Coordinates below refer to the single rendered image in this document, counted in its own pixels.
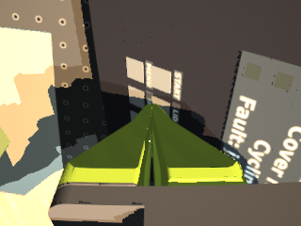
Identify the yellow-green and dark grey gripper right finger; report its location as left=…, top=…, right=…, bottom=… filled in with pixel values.
left=152, top=104, right=247, bottom=186

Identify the beige benchtop instrument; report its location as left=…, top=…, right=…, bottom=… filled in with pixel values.
left=88, top=0, right=301, bottom=185

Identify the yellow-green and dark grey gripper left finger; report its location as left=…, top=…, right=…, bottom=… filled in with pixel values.
left=57, top=104, right=152, bottom=186

